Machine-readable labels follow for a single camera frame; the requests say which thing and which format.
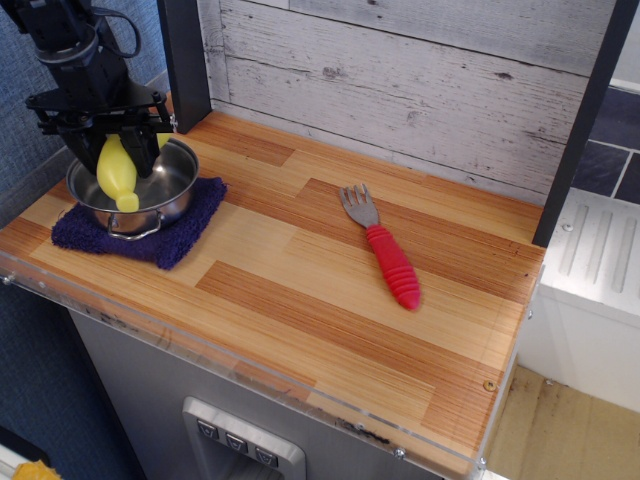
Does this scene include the grey toy fridge cabinet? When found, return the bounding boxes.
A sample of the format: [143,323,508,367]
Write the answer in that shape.
[71,311,484,479]

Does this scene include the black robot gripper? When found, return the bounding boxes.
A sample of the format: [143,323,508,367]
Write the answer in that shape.
[26,52,173,178]

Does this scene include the clear acrylic edge guard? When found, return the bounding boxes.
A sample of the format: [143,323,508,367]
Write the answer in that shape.
[1,244,542,479]

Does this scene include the red handled toy fork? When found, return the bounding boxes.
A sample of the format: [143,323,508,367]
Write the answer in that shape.
[339,184,421,311]

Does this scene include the black left upright post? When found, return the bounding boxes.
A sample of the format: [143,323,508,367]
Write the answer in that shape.
[157,0,211,134]

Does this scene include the stainless steel pot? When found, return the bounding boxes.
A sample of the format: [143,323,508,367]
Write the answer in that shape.
[66,134,199,241]

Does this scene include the purple knitted cloth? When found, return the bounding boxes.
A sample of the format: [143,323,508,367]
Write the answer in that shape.
[51,177,227,270]

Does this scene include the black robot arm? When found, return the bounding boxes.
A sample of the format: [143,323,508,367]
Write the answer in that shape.
[1,1,174,178]

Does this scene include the silver water dispenser panel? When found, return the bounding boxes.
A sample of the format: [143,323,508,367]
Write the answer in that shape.
[182,396,307,479]

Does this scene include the white toy sink unit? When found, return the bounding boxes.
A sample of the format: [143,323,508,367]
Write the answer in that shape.
[518,189,639,411]

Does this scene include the black right upright post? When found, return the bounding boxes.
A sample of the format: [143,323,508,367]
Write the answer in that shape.
[532,0,639,248]

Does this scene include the black upright post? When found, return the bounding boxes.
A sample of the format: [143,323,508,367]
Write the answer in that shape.
[532,0,639,248]
[157,0,211,134]

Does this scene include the yellow plastic toy banana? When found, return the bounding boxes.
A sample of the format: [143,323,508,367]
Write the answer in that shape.
[96,134,140,213]

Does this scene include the yellow object at corner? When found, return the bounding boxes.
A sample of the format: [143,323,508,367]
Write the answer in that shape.
[11,462,61,480]

